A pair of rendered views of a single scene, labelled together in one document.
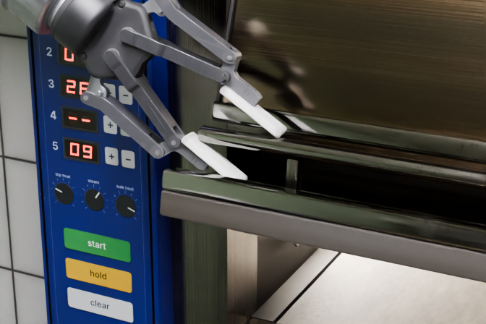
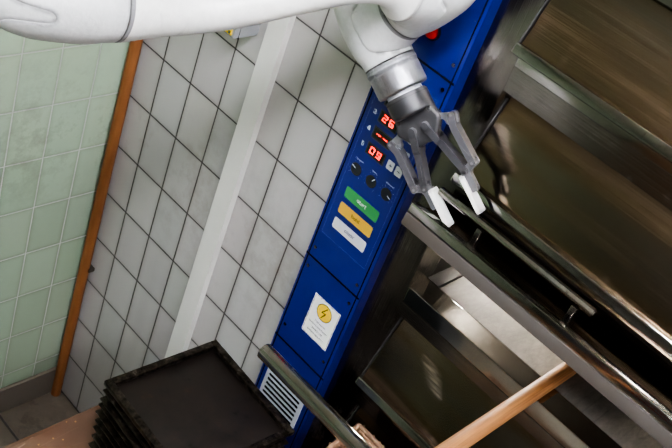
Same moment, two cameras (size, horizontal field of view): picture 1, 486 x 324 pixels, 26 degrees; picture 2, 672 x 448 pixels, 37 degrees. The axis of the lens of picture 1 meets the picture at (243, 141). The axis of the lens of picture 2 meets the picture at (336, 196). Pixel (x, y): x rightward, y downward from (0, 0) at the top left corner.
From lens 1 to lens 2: 0.74 m
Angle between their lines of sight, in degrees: 15
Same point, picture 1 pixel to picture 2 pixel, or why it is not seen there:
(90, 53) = (402, 124)
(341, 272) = not seen: hidden behind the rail
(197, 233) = not seen: hidden behind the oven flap
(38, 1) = (387, 90)
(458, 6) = (603, 191)
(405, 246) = (510, 304)
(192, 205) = (418, 227)
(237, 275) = (429, 256)
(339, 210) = (487, 270)
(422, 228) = (522, 300)
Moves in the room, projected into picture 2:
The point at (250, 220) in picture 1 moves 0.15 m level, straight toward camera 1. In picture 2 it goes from (443, 250) to (421, 300)
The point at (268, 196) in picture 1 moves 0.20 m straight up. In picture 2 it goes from (457, 244) to (506, 145)
